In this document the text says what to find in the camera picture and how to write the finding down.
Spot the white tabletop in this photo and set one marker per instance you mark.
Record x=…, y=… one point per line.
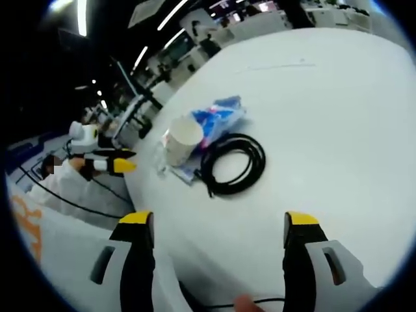
x=325, y=146

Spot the blue white packet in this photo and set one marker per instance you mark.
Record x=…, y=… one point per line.
x=186, y=172

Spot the white paper cup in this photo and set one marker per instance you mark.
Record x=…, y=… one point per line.
x=182, y=143

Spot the black-legged desk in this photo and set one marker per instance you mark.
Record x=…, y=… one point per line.
x=143, y=110

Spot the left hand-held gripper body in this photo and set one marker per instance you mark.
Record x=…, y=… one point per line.
x=83, y=135

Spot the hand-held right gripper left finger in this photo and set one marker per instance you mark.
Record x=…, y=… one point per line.
x=136, y=260

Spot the person's right hand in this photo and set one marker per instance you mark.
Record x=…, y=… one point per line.
x=247, y=305

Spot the blue snack packet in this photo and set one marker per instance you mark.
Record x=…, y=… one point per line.
x=221, y=117

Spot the clear plastic wrapper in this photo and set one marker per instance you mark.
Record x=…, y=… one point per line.
x=160, y=162

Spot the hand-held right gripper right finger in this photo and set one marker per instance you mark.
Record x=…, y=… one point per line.
x=299, y=260

